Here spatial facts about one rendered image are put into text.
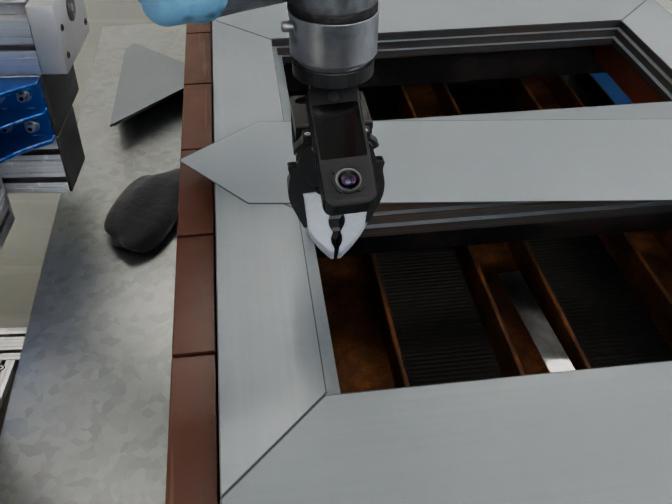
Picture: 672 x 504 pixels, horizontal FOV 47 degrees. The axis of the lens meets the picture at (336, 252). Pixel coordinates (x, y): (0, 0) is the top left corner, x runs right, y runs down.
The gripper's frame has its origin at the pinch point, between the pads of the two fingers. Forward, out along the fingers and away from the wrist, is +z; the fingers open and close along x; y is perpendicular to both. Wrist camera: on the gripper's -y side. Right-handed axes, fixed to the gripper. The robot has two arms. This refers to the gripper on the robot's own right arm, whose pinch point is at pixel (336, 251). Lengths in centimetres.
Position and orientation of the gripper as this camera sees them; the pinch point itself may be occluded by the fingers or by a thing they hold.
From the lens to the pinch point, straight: 78.1
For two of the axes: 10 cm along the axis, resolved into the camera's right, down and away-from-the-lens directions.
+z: 0.0, 7.8, 6.3
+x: -9.9, 0.8, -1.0
